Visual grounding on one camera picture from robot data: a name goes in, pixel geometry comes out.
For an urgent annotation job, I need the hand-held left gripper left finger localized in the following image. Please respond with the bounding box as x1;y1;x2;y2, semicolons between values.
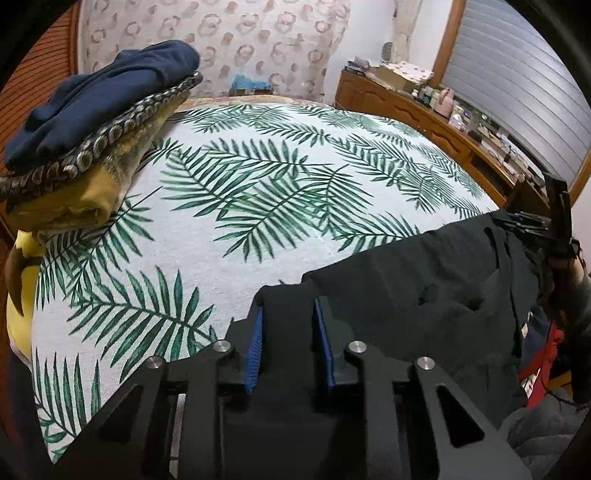
55;302;266;480

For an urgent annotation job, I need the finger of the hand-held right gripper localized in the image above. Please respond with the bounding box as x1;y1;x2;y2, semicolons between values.
492;220;552;237
508;210;552;223

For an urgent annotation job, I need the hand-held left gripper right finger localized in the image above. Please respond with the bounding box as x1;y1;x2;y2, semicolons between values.
313;295;532;480

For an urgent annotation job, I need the black printed t-shirt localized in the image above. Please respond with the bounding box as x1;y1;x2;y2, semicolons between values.
222;210;552;480

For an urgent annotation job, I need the person's right forearm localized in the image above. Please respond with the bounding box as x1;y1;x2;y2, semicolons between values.
566;277;591;409

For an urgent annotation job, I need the person's right hand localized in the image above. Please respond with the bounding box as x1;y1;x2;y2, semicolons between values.
554;254;591;296

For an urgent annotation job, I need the red and navy garment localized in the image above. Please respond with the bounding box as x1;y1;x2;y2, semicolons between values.
517;307;573;409

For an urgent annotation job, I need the grey window blind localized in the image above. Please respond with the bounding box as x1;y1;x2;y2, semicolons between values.
438;0;591;195

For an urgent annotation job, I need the wooden cabinet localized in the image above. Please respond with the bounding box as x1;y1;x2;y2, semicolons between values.
335;69;550;217

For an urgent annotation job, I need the green leaf-print bed sheet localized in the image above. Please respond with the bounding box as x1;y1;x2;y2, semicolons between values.
32;104;502;464

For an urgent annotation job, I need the cardboard box with spotted cloth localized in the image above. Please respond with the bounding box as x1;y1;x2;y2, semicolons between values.
369;60;435;93

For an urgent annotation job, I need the grey cloth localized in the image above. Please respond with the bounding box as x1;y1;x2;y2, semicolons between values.
501;394;591;462

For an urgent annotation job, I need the narrow cream curtain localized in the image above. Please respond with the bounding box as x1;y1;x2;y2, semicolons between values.
392;0;423;63

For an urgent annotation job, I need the mustard folded garment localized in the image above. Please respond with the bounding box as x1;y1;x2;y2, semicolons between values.
7;99;185;229

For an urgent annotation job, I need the dark circle-patterned garment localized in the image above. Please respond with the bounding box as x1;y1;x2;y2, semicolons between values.
0;71;204;201

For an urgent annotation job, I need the cardboard box with blue bag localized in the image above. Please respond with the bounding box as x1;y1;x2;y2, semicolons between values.
229;74;273;97

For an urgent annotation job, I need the navy blue folded garment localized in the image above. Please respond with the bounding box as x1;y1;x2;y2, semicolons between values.
4;40;201;174

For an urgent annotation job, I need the circle-patterned sheer curtain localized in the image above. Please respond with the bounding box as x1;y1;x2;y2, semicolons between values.
76;0;352;100

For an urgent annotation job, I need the wooden louvered wardrobe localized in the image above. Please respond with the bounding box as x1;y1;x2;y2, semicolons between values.
0;4;81;162

